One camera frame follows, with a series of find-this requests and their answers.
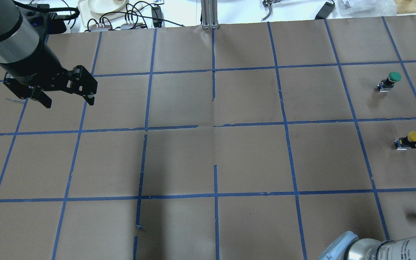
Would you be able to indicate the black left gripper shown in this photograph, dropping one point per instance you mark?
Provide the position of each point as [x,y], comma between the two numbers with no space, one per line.
[34,67]

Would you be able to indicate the yellow push button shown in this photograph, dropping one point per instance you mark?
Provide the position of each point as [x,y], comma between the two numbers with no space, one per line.
[406,143]

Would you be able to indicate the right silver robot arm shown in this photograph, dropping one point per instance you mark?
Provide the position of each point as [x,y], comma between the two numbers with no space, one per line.
[392,159]

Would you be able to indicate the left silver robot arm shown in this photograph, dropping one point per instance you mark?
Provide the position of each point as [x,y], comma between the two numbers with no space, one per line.
[23,28]

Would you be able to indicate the green push button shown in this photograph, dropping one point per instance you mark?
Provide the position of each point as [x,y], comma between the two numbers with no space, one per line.
[387,84]

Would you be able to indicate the beige tray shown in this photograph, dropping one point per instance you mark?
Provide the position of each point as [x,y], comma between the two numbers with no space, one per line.
[86,14]

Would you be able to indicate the beige round plate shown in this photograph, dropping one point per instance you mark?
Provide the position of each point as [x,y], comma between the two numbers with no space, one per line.
[105,6]

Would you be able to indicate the wooden cutting board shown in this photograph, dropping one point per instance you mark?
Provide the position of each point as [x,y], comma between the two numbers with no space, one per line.
[405,6]

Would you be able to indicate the clear plastic bag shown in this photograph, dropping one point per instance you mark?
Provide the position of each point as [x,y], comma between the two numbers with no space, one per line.
[366,8]

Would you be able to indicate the black power adapter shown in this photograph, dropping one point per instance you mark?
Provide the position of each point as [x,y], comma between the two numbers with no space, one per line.
[325,11]

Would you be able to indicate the aluminium frame post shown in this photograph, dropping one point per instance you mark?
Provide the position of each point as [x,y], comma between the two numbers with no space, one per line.
[209,14]

